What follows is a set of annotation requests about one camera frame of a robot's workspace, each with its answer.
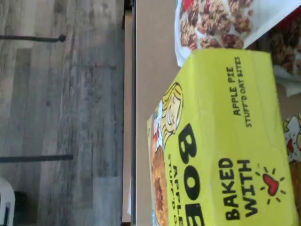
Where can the green Bobo's apple pie box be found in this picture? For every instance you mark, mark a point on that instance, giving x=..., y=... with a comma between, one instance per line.
x=235, y=153
x=294, y=141

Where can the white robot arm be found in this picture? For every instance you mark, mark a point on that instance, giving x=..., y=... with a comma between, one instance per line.
x=5, y=188

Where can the red label granola bag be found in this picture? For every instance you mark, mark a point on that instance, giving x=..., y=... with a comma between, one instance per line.
x=287, y=47
x=223, y=21

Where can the black stand leg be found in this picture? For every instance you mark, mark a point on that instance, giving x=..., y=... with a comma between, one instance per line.
x=30, y=38
x=35, y=158

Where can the black metal shelf frame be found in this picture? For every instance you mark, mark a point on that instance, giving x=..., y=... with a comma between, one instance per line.
x=133, y=117

